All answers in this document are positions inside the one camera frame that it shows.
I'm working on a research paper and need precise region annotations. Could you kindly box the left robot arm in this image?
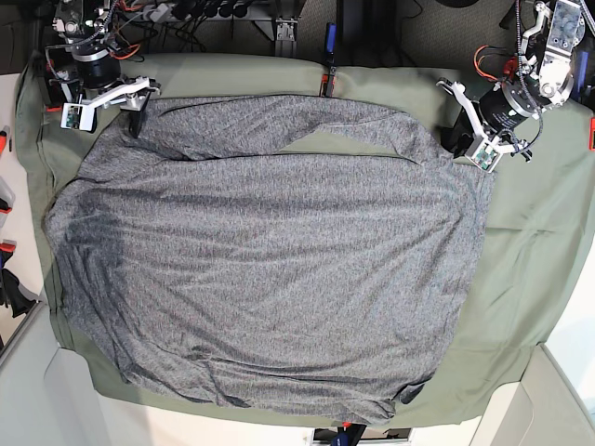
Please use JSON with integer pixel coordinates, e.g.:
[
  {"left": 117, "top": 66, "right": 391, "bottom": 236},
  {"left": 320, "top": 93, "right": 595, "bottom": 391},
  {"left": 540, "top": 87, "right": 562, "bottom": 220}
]
[{"left": 437, "top": 0, "right": 594, "bottom": 173}]

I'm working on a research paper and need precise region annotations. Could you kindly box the black power cables bundle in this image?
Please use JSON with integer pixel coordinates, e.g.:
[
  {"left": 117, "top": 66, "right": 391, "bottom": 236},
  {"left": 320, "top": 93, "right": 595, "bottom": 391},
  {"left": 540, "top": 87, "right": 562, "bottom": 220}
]
[{"left": 92, "top": 0, "right": 271, "bottom": 52}]

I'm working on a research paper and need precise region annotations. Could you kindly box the orange black clamp bottom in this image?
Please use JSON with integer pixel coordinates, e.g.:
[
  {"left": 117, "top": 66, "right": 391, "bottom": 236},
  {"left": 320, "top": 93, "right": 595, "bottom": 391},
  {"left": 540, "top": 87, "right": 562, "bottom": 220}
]
[{"left": 330, "top": 422, "right": 366, "bottom": 446}]

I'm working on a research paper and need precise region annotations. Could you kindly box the blue handled clamp top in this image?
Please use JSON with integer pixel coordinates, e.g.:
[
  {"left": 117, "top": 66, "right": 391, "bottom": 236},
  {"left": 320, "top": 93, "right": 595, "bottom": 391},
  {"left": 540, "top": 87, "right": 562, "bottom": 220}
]
[{"left": 319, "top": 22, "right": 337, "bottom": 98}]

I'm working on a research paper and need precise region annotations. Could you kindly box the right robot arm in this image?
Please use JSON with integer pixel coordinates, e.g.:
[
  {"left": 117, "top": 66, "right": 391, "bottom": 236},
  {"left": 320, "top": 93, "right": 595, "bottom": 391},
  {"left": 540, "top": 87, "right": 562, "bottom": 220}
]
[{"left": 44, "top": 1, "right": 160, "bottom": 138}]

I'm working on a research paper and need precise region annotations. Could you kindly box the red clamp right edge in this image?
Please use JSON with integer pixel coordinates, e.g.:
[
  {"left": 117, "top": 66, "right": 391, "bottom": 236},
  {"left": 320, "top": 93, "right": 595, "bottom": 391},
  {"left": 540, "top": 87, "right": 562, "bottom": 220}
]
[{"left": 588, "top": 117, "right": 595, "bottom": 151}]

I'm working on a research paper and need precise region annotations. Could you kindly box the grey heathered T-shirt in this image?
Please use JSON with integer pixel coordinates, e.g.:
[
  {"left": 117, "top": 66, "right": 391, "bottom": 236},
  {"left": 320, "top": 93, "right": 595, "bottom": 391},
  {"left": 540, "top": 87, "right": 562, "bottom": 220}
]
[{"left": 45, "top": 96, "right": 495, "bottom": 425}]

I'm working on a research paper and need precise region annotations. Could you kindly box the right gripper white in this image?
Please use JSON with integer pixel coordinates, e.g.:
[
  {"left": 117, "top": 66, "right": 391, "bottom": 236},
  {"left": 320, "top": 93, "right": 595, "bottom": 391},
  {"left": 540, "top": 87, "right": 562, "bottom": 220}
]
[{"left": 60, "top": 76, "right": 161, "bottom": 138}]

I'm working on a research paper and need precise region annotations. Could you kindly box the aluminium frame bracket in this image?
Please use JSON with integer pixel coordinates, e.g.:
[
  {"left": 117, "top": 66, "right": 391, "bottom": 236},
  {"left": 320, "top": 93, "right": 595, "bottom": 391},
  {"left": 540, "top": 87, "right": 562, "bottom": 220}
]
[{"left": 273, "top": 20, "right": 298, "bottom": 59}]

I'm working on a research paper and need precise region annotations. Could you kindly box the red black clamps left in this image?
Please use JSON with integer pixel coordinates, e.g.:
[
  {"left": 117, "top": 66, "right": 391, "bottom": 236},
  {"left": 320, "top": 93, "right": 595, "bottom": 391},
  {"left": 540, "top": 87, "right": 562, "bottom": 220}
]
[{"left": 0, "top": 125, "right": 13, "bottom": 155}]

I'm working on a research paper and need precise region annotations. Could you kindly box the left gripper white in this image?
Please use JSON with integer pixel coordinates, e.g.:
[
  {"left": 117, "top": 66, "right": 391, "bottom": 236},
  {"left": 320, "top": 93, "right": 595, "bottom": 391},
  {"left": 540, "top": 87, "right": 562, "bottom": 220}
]
[{"left": 436, "top": 78, "right": 533, "bottom": 173}]

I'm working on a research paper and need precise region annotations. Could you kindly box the white power strip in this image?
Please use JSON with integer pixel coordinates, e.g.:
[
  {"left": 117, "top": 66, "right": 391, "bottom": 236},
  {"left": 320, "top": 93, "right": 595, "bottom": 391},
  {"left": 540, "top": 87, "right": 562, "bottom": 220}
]
[{"left": 128, "top": 1, "right": 179, "bottom": 23}]

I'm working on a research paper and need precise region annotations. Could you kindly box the green table cloth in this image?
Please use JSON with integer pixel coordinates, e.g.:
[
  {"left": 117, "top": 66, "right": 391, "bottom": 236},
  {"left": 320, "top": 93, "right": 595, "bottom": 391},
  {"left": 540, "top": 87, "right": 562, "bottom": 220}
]
[{"left": 13, "top": 53, "right": 594, "bottom": 428}]

